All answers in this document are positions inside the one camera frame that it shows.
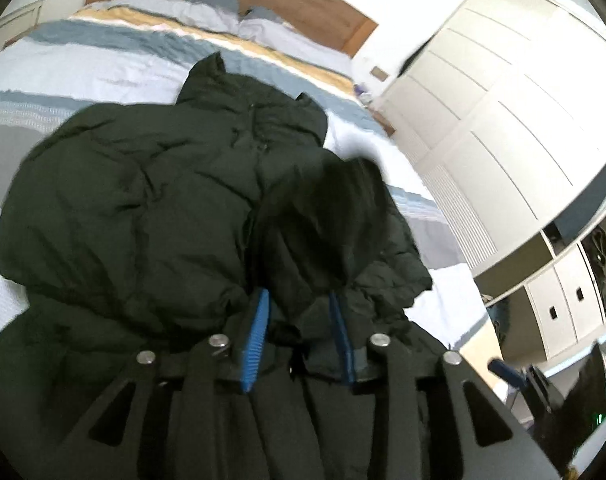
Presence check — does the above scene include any white shelf cabinet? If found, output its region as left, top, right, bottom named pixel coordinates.
left=475, top=195, right=606, bottom=363

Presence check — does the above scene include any bed with striped duvet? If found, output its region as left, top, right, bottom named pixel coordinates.
left=0, top=0, right=488, bottom=351

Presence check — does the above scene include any white low wall cabinet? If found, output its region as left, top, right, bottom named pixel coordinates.
left=0, top=1, right=44, bottom=47

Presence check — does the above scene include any dark bag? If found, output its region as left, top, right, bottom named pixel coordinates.
left=580, top=226, right=606, bottom=312

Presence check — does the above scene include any striped pillow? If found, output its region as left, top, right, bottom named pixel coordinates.
left=239, top=6, right=354, bottom=55
left=130, top=0, right=240, bottom=32

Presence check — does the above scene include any dark puffer jacket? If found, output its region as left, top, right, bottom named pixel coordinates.
left=0, top=52, right=464, bottom=480

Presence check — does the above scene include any white wardrobe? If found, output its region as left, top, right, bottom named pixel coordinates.
left=373, top=0, right=606, bottom=277

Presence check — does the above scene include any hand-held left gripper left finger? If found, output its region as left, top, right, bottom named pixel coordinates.
left=58, top=288, right=271, bottom=480

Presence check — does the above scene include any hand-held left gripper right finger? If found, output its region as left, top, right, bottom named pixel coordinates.
left=329, top=290, right=564, bottom=480

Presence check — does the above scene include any wooden nightstand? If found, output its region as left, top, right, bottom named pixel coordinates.
left=370, top=100, right=396, bottom=137

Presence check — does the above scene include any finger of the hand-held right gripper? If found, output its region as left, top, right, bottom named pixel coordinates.
left=488, top=357, right=530, bottom=392

